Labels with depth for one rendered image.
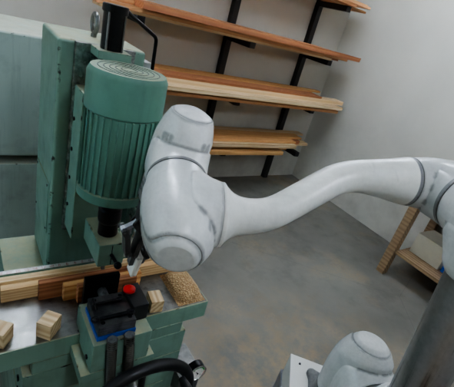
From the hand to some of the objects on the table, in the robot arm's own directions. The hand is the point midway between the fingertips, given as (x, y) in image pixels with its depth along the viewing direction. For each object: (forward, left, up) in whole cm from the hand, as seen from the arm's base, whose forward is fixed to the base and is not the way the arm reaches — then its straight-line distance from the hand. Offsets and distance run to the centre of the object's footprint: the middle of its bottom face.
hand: (134, 262), depth 87 cm
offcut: (-5, -11, -21) cm, 24 cm away
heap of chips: (-9, -22, -20) cm, 31 cm away
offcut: (+22, +15, -22) cm, 34 cm away
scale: (+17, -13, -16) cm, 27 cm away
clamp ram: (+7, -3, -21) cm, 22 cm away
